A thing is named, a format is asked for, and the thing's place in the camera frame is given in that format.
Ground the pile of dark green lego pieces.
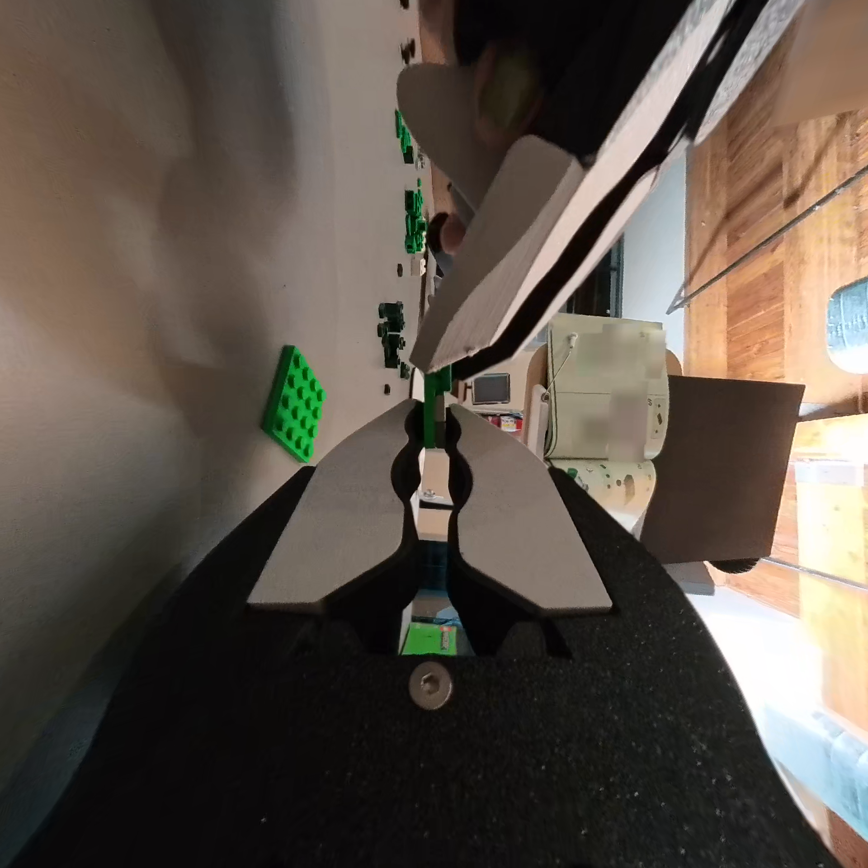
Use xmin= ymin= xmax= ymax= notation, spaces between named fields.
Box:
xmin=376 ymin=302 xmax=412 ymax=397

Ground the teal oval fixture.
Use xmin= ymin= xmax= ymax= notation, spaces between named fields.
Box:
xmin=826 ymin=281 xmax=868 ymax=374

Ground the pile of bright green lego pieces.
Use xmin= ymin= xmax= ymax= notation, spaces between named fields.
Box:
xmin=395 ymin=108 xmax=428 ymax=255

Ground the cream printed bag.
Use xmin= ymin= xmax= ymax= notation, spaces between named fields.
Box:
xmin=542 ymin=315 xmax=682 ymax=543

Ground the green square lego plate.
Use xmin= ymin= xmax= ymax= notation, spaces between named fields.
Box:
xmin=262 ymin=344 xmax=328 ymax=464

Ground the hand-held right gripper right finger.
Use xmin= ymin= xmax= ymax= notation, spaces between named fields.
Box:
xmin=444 ymin=403 xmax=614 ymax=657

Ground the small green L-shaped lego tile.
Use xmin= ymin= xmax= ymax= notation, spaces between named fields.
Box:
xmin=424 ymin=368 xmax=452 ymax=450

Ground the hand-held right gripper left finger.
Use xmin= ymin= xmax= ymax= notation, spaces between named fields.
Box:
xmin=246 ymin=399 xmax=423 ymax=655

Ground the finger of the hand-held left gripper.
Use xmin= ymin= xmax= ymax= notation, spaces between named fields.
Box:
xmin=395 ymin=62 xmax=519 ymax=208
xmin=409 ymin=134 xmax=653 ymax=382

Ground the brown cardboard panel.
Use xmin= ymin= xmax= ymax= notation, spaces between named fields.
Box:
xmin=641 ymin=376 xmax=806 ymax=565

